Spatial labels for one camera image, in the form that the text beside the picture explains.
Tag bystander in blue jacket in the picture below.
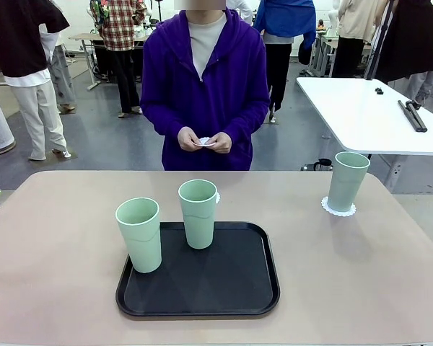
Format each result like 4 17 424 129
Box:
254 0 318 123

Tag wooden desk with metal legs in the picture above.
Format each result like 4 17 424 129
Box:
69 32 156 91

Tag person's left forearm purple sleeve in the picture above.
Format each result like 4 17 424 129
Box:
225 102 271 140

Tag grey background desks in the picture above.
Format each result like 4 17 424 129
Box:
310 30 375 79

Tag pale green plastic cup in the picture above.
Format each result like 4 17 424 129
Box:
327 151 371 213
178 179 218 250
115 197 162 274

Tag black folded tripod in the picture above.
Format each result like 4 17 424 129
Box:
398 99 429 133

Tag black stand pole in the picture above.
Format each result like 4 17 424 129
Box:
364 0 398 80

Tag bystander in dark coat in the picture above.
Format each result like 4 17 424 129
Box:
375 0 433 105

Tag bystander in grey trousers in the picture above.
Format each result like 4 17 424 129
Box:
39 21 76 115

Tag white mannequin figure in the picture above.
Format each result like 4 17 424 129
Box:
326 9 340 37

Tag bystander in plaid shirt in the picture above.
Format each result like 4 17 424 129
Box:
89 0 148 119

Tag bystander beige jacket black trousers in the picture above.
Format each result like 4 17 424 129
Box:
331 0 387 79

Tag black plastic serving tray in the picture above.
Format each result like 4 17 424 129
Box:
115 221 281 321

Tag white folding table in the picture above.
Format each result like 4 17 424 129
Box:
296 76 433 190

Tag person in purple hoodie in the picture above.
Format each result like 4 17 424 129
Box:
139 0 271 172

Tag bystander black top white trousers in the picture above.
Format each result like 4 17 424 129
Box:
0 0 73 161

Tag person's left hand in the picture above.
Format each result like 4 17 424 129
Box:
211 132 234 154

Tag person's right forearm purple sleeve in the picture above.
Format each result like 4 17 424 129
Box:
139 102 185 140

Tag person's right hand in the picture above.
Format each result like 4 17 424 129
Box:
177 125 201 151

